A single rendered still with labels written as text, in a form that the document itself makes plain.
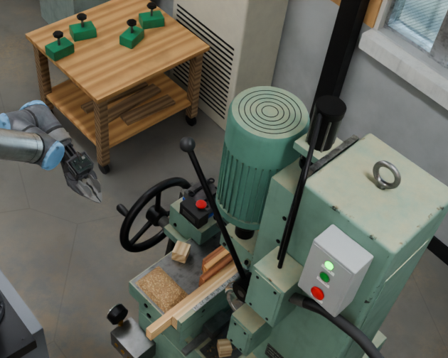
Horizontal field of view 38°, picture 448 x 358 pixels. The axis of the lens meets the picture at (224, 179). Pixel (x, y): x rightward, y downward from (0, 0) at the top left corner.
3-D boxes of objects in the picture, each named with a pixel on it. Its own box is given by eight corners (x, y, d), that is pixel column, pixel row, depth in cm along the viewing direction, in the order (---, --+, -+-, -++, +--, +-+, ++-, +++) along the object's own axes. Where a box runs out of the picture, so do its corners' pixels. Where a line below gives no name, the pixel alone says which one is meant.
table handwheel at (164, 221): (161, 239, 222) (198, 170, 211) (200, 277, 213) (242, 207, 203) (101, 253, 197) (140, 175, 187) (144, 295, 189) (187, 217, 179)
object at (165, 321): (313, 203, 201) (316, 195, 198) (318, 207, 200) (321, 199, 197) (146, 335, 166) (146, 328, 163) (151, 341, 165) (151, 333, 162)
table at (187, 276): (252, 171, 216) (254, 159, 211) (321, 227, 203) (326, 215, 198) (106, 271, 184) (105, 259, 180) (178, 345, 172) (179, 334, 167)
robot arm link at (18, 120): (16, 128, 186) (46, 121, 196) (-12, 109, 190) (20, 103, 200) (9, 155, 190) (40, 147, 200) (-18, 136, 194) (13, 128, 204)
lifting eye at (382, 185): (371, 175, 126) (380, 153, 121) (396, 194, 123) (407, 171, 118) (366, 180, 125) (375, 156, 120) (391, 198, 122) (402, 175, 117)
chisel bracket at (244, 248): (236, 233, 180) (240, 214, 174) (272, 265, 174) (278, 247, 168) (217, 247, 176) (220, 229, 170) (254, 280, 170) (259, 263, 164)
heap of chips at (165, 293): (158, 266, 180) (158, 260, 178) (188, 295, 175) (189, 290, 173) (134, 283, 176) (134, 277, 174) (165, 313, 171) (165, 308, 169)
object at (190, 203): (204, 185, 194) (205, 172, 190) (230, 207, 189) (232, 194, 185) (171, 207, 187) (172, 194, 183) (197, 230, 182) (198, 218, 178)
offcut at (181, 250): (185, 263, 182) (185, 256, 179) (171, 259, 182) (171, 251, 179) (190, 251, 184) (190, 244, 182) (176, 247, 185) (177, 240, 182)
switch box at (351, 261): (315, 269, 134) (333, 222, 122) (353, 300, 130) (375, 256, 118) (296, 285, 131) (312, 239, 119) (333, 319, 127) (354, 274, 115)
